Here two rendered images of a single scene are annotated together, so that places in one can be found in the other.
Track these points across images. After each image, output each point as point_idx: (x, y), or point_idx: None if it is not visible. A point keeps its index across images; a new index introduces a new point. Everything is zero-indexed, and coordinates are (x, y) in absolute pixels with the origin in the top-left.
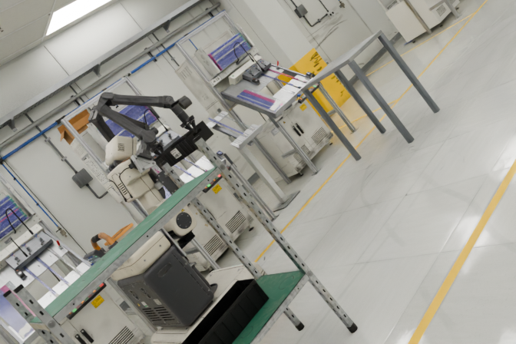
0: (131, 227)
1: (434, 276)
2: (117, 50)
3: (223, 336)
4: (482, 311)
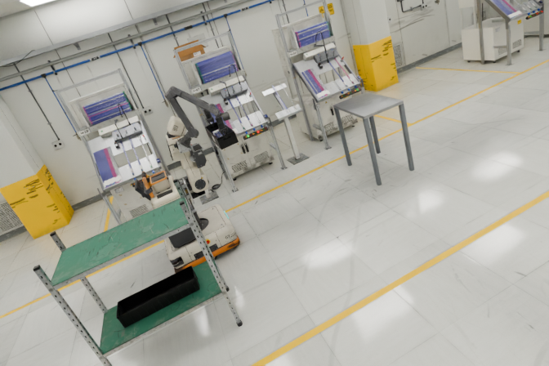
0: (164, 180)
1: (292, 331)
2: None
3: (162, 302)
4: None
